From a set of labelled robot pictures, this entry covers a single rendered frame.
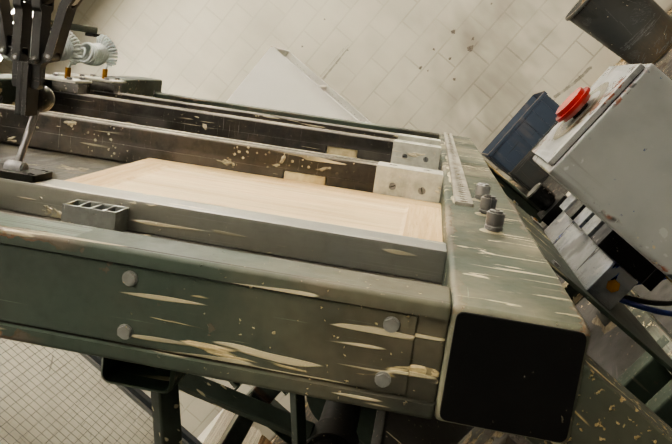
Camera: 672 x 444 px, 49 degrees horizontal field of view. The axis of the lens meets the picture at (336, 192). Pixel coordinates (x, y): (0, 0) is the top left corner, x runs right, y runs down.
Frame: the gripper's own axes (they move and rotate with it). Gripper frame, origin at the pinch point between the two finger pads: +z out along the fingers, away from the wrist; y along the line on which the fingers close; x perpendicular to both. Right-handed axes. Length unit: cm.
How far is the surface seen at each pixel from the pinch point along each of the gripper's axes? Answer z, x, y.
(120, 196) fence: 11.6, -3.2, 15.3
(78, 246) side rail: 11.2, -28.9, 22.6
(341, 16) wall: -53, 550, -36
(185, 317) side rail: 16.3, -28.5, 33.3
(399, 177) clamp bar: 10, 45, 49
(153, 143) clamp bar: 10.8, 45.0, 0.7
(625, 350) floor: 69, 151, 127
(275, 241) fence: 13.9, -3.9, 36.1
